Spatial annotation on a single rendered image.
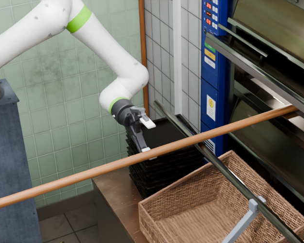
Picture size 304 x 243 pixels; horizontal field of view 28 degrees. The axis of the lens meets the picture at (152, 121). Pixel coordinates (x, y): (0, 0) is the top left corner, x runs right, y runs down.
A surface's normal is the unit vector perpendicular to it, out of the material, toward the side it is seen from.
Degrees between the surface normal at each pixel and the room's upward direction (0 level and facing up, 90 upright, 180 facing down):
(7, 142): 90
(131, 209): 0
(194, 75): 90
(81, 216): 0
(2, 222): 90
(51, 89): 90
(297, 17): 70
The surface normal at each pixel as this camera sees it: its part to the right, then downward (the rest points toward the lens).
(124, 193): -0.04, -0.84
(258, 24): -0.86, -0.04
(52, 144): 0.44, 0.47
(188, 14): -0.90, 0.26
